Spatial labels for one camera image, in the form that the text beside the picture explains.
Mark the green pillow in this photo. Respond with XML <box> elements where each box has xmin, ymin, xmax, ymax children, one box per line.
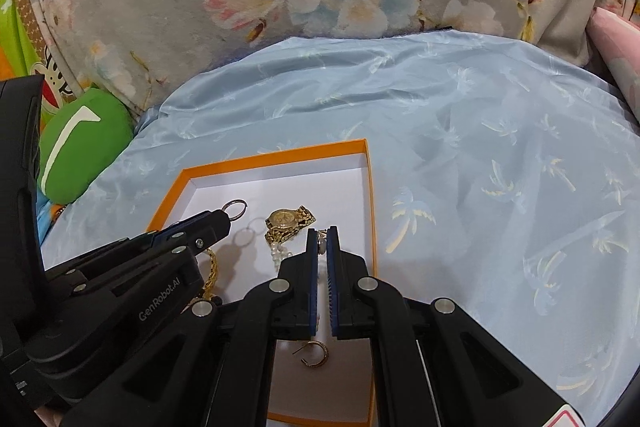
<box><xmin>37</xmin><ymin>88</ymin><xmax>135</xmax><ymax>205</ymax></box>

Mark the gold chain bracelet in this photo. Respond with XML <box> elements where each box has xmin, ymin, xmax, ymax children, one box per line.
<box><xmin>200</xmin><ymin>247</ymin><xmax>221</xmax><ymax>303</ymax></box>

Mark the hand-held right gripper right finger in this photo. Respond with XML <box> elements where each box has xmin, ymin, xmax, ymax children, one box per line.
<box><xmin>326</xmin><ymin>227</ymin><xmax>573</xmax><ymax>427</ymax></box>

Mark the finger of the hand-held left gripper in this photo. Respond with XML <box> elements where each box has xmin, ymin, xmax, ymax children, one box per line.
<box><xmin>70</xmin><ymin>223</ymin><xmax>232</xmax><ymax>295</ymax></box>
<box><xmin>45</xmin><ymin>210</ymin><xmax>232</xmax><ymax>280</ymax></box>

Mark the silver ring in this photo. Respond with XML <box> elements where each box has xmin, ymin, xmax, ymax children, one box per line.
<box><xmin>221</xmin><ymin>199</ymin><xmax>248</xmax><ymax>220</ymax></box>

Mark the grey floral blanket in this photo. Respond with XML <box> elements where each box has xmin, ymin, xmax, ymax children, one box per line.
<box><xmin>27</xmin><ymin>0</ymin><xmax>640</xmax><ymax>118</ymax></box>

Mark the pink plush pillow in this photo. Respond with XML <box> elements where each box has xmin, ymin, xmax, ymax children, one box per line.
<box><xmin>587</xmin><ymin>4</ymin><xmax>640</xmax><ymax>118</ymax></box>

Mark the white pearl bracelet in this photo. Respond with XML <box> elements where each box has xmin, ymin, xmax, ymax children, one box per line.
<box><xmin>267</xmin><ymin>227</ymin><xmax>331</xmax><ymax>280</ymax></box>

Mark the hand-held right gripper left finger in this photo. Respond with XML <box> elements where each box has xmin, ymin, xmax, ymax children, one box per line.
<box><xmin>62</xmin><ymin>229</ymin><xmax>319</xmax><ymax>427</ymax></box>

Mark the gold hoop earring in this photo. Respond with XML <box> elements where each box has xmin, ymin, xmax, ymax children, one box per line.
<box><xmin>292</xmin><ymin>341</ymin><xmax>329</xmax><ymax>369</ymax></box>

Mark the orange cardboard box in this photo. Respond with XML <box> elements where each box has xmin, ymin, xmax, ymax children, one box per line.
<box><xmin>145</xmin><ymin>138</ymin><xmax>377</xmax><ymax>425</ymax></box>

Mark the gold wristwatch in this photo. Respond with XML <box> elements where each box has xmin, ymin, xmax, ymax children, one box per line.
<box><xmin>263</xmin><ymin>205</ymin><xmax>317</xmax><ymax>248</ymax></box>

